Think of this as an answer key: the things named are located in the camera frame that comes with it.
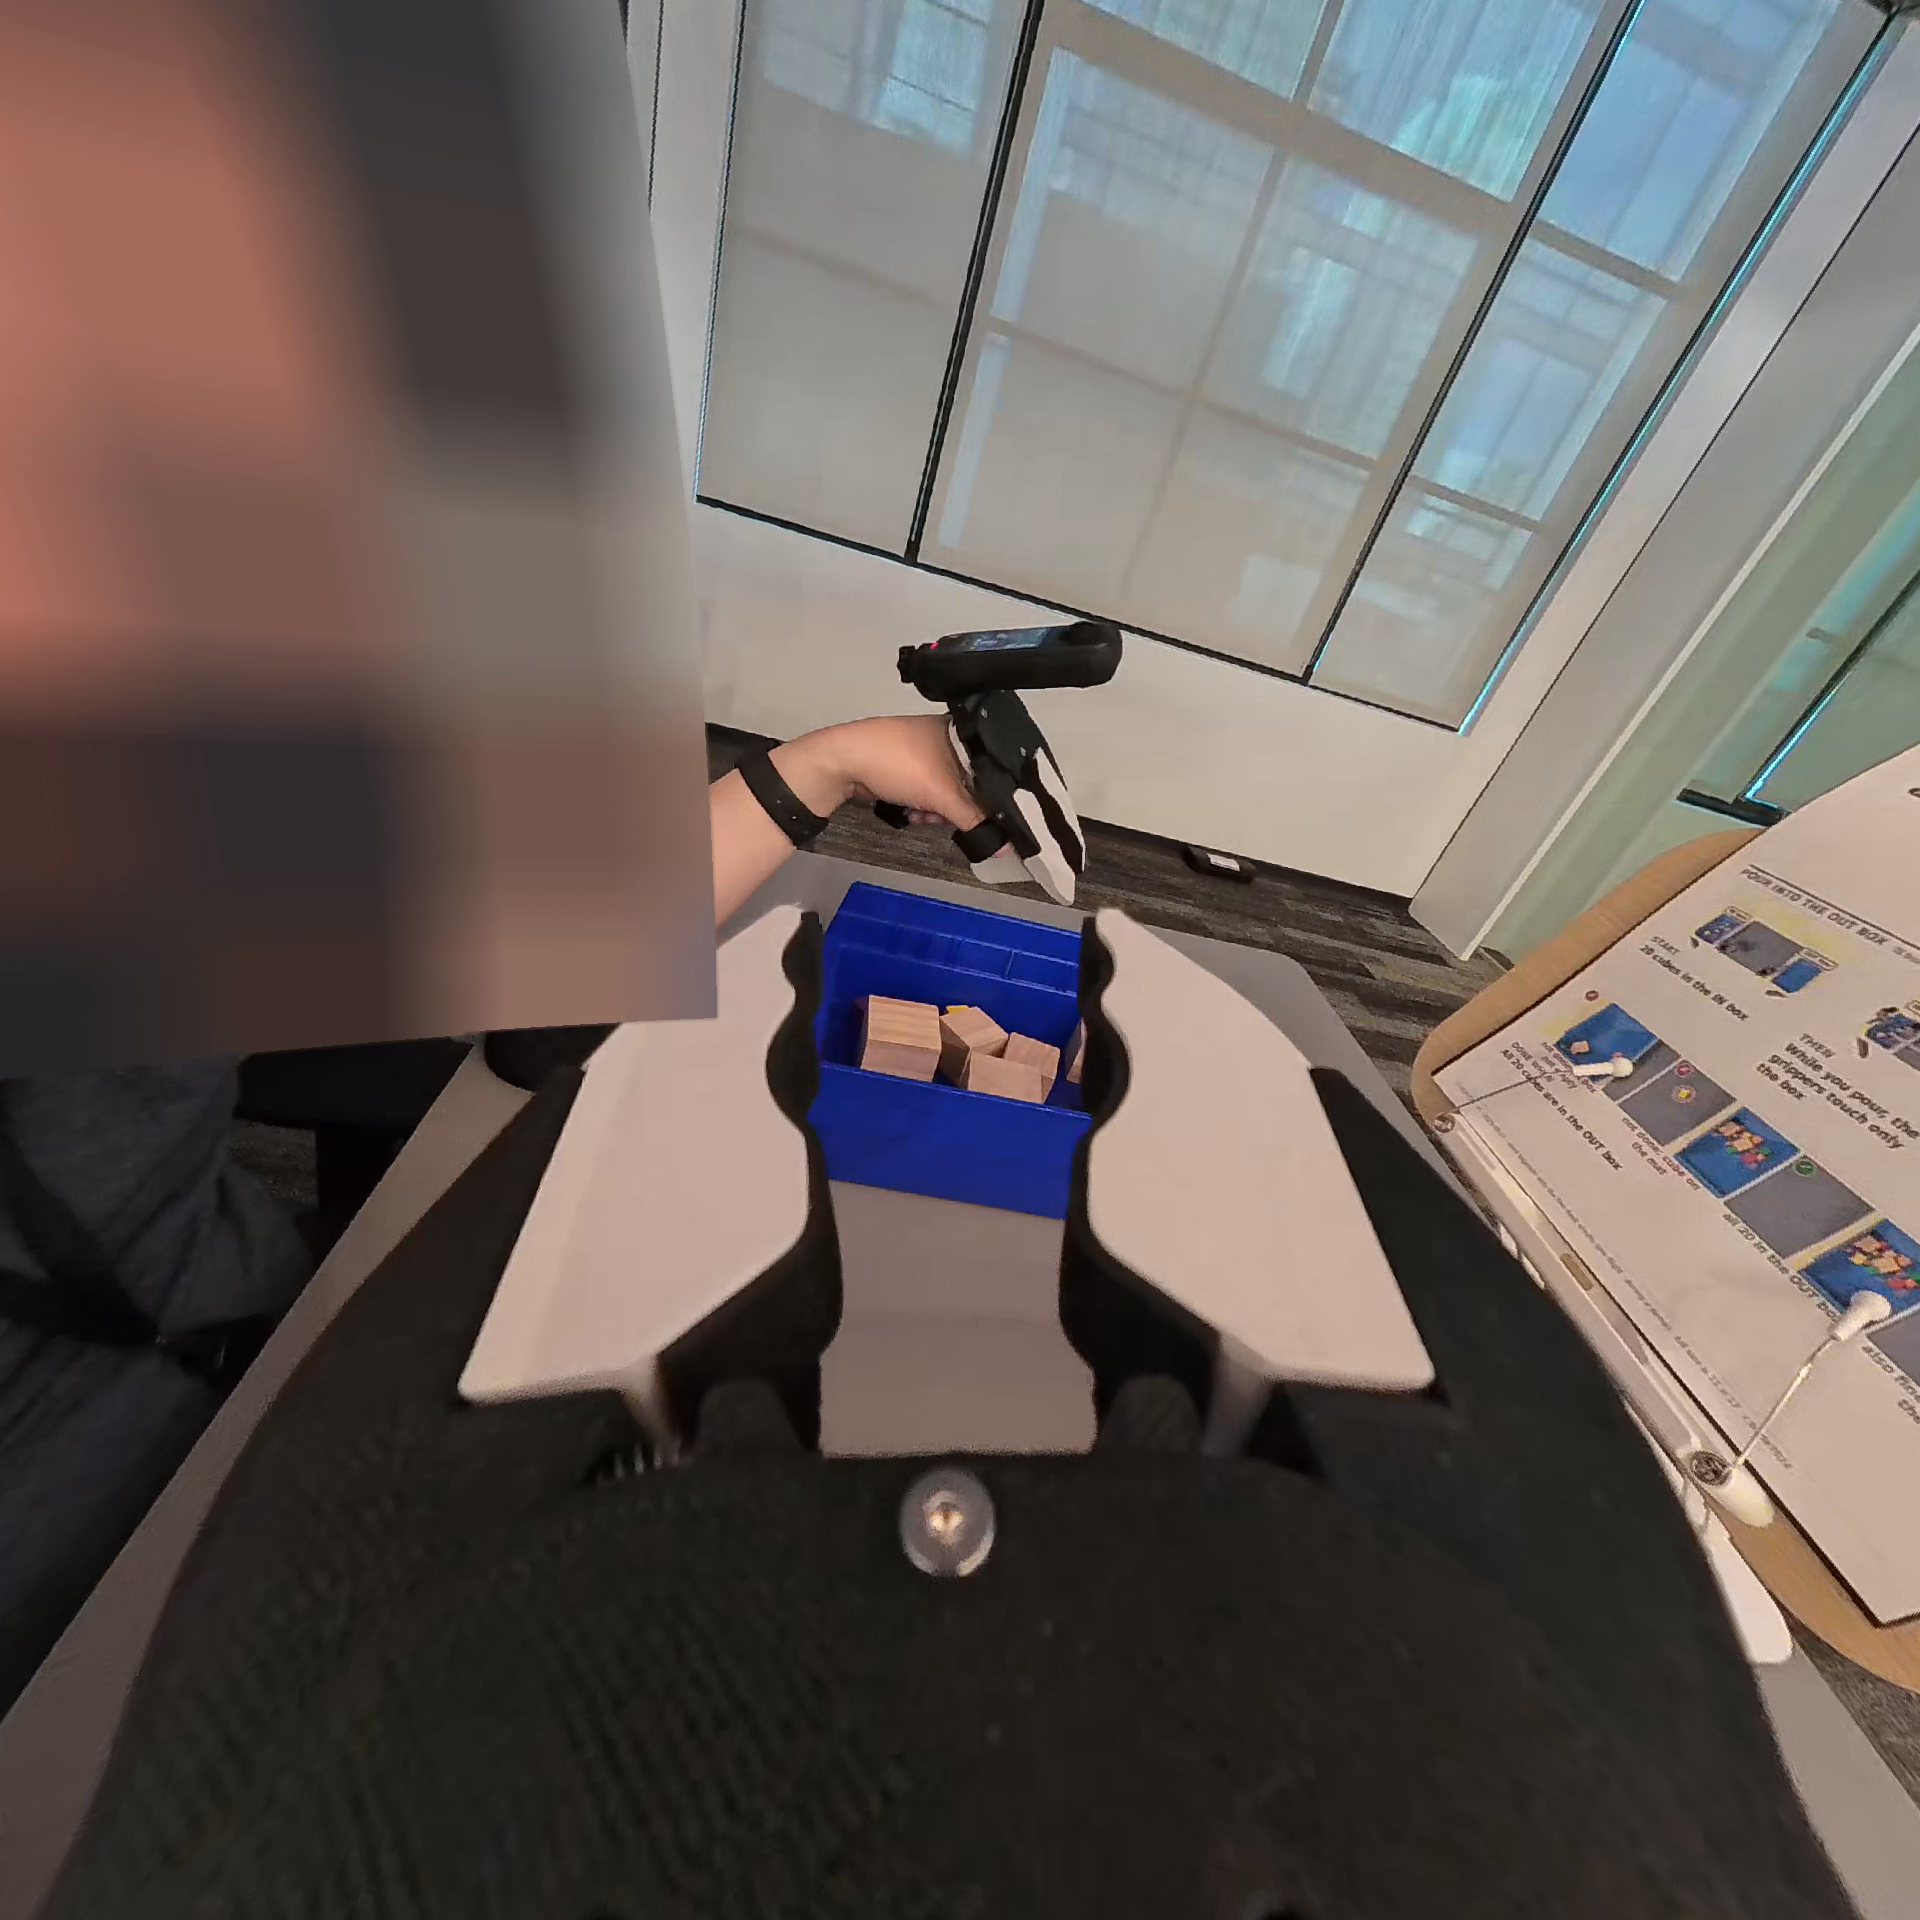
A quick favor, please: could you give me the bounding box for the person's dark grey clothing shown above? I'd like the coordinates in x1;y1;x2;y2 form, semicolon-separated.
0;1056;320;1671

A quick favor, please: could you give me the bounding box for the black wristband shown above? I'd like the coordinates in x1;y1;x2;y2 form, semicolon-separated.
733;745;828;848

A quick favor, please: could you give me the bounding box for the person's left forearm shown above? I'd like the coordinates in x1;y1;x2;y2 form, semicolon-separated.
708;754;800;934

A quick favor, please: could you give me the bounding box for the person's left hand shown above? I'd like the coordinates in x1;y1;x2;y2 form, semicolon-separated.
809;716;975;836

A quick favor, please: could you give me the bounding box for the large blinded window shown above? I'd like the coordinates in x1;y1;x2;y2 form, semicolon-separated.
693;0;1920;734

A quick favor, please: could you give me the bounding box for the white tablet stand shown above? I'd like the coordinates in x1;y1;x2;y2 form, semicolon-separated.
1677;1437;1797;1666

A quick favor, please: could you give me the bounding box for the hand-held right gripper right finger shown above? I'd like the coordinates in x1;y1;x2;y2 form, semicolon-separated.
1055;906;1437;1461

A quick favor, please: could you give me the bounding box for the rounded wooden display board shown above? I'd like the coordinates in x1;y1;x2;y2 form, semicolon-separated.
1409;825;1920;1700

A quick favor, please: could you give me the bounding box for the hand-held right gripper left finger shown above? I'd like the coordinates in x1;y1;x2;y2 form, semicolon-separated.
457;902;841;1452

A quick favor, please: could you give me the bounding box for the blue plastic box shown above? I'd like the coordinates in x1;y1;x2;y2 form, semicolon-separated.
809;882;1094;1221

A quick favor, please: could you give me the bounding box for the pile of coloured wooden cubes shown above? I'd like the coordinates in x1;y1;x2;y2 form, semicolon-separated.
857;992;1087;1106

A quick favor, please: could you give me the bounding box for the printed instruction sheet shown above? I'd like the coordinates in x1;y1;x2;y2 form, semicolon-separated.
1431;748;1920;1624

